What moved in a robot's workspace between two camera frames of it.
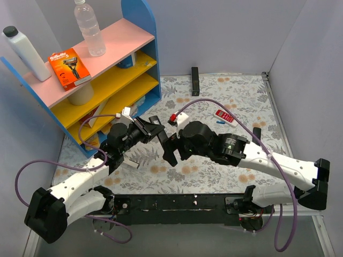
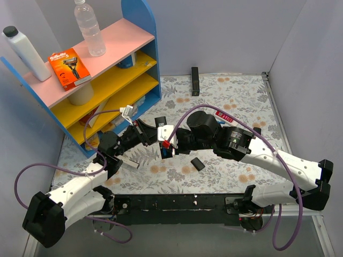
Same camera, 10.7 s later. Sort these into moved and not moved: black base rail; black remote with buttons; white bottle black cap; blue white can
Moved: black remote with buttons
Not moved: blue white can; white bottle black cap; black base rail
